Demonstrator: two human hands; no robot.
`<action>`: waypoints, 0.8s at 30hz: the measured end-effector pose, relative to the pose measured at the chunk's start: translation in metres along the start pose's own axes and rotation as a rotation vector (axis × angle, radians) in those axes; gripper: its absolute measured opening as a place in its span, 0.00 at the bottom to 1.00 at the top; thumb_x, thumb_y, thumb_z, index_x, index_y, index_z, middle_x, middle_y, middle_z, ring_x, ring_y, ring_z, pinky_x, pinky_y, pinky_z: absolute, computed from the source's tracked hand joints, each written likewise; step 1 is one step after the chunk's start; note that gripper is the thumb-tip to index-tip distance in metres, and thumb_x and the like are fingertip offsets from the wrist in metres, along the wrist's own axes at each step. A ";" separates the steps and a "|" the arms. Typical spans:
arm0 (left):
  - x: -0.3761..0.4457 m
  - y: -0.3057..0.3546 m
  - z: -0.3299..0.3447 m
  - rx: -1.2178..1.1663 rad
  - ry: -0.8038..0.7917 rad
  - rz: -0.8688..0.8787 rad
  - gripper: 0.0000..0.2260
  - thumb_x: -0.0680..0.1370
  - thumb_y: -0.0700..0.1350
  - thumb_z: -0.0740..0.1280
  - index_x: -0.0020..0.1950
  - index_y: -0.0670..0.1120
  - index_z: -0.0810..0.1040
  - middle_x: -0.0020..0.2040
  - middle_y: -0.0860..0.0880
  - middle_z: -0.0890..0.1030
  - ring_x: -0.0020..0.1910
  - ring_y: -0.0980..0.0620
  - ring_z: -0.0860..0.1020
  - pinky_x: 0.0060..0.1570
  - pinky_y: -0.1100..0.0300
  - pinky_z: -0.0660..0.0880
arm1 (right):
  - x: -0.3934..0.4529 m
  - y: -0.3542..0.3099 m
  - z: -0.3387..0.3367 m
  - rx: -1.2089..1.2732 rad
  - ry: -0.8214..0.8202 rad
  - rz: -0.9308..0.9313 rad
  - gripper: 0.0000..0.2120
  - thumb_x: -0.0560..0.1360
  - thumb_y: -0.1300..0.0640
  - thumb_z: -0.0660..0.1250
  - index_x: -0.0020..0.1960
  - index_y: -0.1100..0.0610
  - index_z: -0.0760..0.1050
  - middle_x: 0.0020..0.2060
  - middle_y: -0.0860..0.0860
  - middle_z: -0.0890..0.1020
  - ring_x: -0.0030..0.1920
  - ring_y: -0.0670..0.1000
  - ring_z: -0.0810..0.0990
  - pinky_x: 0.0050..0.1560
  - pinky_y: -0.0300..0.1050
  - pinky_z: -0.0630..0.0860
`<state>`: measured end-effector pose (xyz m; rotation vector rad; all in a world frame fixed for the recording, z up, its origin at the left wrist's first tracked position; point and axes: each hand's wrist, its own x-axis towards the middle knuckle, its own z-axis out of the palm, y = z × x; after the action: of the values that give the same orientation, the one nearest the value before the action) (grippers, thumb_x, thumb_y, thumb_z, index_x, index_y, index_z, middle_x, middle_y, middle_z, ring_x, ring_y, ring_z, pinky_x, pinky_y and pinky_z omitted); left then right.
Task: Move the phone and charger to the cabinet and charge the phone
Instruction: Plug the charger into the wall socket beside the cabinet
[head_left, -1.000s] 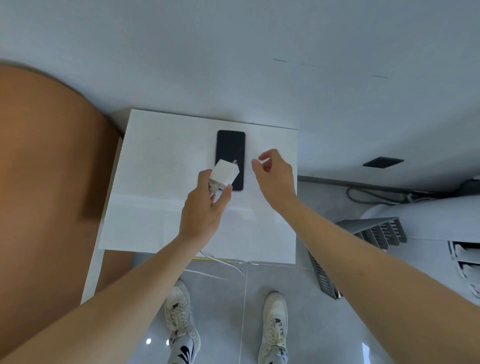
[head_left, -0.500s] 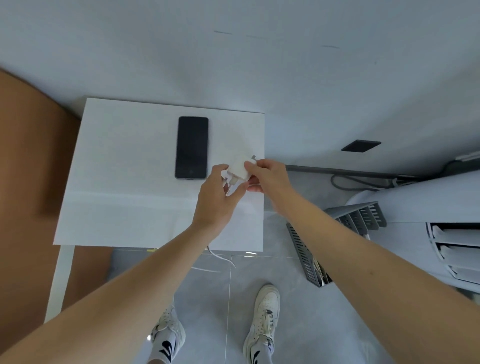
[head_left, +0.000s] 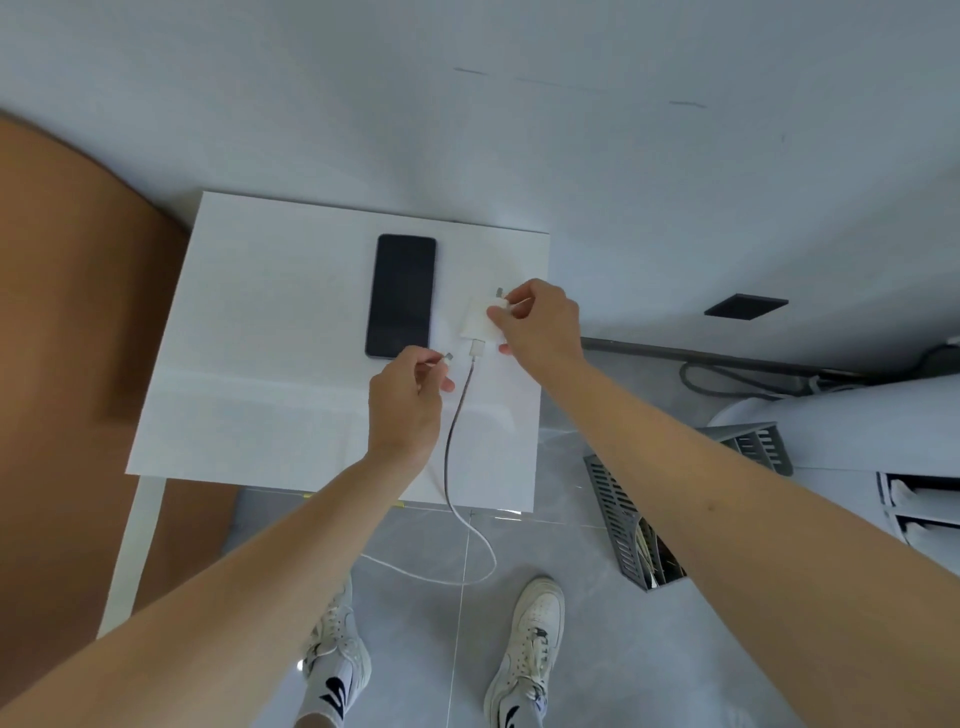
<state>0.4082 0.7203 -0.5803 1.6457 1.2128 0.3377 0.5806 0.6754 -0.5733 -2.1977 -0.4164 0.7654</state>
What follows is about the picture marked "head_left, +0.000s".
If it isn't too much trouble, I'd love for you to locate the person's left hand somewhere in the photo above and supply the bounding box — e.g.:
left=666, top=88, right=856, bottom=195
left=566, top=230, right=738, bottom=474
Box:
left=366, top=346, right=456, bottom=468

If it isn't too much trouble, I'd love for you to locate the person's right hand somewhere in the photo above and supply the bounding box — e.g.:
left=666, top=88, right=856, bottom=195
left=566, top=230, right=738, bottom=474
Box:
left=487, top=278, right=588, bottom=381

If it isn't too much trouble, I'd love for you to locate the white charger adapter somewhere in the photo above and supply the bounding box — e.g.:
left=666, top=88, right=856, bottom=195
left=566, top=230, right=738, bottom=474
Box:
left=458, top=284, right=520, bottom=348

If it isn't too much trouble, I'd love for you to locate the white charging cable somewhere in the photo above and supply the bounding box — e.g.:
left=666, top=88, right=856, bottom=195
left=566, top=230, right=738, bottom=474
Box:
left=358, top=339, right=500, bottom=588

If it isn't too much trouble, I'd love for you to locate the person's left forearm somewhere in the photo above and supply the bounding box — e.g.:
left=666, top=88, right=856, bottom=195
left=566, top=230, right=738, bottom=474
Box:
left=0, top=448, right=444, bottom=728

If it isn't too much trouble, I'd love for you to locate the person's right forearm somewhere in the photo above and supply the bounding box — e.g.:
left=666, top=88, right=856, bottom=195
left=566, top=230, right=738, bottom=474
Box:
left=525, top=356, right=960, bottom=728

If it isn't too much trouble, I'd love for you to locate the black smartphone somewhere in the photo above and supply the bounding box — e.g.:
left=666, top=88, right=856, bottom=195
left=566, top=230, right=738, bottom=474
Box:
left=364, top=233, right=438, bottom=361

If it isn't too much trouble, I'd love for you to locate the black floor socket plate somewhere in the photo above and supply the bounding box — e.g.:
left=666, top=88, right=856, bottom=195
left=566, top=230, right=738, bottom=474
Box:
left=702, top=293, right=791, bottom=323

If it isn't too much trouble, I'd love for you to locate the person's left white sneaker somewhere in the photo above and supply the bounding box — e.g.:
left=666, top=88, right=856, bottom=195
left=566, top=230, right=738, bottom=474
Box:
left=298, top=576, right=373, bottom=700

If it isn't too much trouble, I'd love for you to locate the person's white sneaker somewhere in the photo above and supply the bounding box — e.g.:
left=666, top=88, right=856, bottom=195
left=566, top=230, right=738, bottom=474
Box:
left=483, top=575, right=566, bottom=728
left=298, top=576, right=373, bottom=700

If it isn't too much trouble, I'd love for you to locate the person's right white sneaker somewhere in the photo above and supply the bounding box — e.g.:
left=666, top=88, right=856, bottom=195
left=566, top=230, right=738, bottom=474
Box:
left=483, top=575, right=566, bottom=728

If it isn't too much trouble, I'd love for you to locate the person's left white sock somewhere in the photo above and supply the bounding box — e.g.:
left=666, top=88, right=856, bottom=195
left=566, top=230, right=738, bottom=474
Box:
left=295, top=654, right=355, bottom=728

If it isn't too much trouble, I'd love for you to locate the white table leg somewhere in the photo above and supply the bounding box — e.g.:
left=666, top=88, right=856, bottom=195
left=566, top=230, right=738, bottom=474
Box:
left=97, top=475, right=168, bottom=640

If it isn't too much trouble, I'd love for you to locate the white rounded machine housing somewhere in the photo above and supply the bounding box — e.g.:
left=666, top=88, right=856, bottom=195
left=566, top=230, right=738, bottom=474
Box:
left=705, top=373, right=960, bottom=580

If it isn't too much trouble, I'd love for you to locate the long grey perforated cable tray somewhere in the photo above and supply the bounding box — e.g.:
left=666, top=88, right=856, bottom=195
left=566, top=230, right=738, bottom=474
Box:
left=582, top=453, right=688, bottom=594

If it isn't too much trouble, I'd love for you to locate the grey looped cable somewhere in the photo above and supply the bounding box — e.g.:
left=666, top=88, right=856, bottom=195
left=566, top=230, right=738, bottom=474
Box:
left=678, top=360, right=819, bottom=401

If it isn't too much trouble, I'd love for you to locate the grey floor cable duct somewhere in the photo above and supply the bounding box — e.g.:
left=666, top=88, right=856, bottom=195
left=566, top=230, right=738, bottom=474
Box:
left=580, top=336, right=875, bottom=381

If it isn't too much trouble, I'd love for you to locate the bundle of pale cables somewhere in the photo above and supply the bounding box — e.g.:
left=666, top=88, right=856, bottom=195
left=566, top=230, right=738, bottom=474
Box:
left=636, top=516, right=680, bottom=588

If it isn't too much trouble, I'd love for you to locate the short grey perforated cable tray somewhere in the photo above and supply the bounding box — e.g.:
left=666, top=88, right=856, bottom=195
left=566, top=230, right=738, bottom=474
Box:
left=696, top=421, right=795, bottom=478

